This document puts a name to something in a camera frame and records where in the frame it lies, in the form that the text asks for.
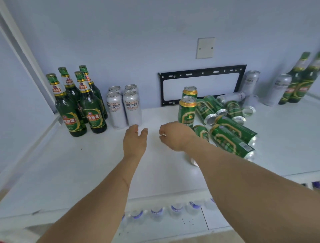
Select person's left hand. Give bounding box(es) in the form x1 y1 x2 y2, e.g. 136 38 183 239
123 124 148 161

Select person's right hand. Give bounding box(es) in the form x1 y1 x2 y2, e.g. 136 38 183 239
159 122 198 152

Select person's left forearm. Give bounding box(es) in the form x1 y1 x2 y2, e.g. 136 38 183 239
37 154 144 243

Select person's right forearm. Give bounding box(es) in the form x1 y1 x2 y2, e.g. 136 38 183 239
184 136 320 243

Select green glass beer bottle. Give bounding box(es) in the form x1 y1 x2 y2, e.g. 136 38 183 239
79 65 108 120
288 51 320 103
278 52 311 105
58 67 88 124
46 73 87 137
74 71 107 134

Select pile of green beer cans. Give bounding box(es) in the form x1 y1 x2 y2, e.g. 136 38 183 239
178 86 258 159

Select row of clear water bottles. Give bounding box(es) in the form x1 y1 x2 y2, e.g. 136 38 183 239
120 196 217 226

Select blue capped water bottle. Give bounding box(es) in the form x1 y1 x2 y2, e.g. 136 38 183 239
301 181 320 193

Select black metal wall bracket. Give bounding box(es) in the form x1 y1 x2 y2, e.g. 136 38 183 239
158 65 247 107

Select white wall cover plate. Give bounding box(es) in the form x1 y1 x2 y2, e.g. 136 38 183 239
196 38 216 59

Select white shelf frame post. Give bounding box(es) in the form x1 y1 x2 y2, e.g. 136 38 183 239
0 0 63 124

